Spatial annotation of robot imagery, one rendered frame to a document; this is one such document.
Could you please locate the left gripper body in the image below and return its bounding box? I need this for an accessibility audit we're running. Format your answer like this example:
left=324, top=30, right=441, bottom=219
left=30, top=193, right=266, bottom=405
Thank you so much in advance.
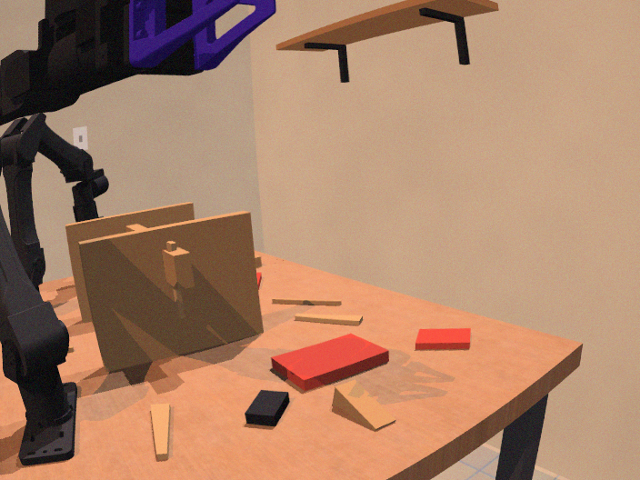
left=75, top=201, right=97, bottom=222

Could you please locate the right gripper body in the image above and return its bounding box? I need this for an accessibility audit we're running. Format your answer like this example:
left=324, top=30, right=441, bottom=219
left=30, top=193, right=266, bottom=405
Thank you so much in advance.
left=77, top=0, right=204, bottom=83

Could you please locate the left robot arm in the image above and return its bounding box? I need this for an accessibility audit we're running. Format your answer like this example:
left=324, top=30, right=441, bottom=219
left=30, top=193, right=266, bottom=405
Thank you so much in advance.
left=0, top=113, right=109, bottom=293

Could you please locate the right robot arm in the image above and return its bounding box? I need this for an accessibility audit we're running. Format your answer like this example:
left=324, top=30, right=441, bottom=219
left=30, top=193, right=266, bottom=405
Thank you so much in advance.
left=0, top=0, right=113, bottom=465

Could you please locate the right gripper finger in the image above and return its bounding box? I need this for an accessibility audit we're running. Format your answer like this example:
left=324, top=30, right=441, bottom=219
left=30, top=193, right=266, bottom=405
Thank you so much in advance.
left=129, top=0, right=240, bottom=68
left=192, top=0, right=276, bottom=71

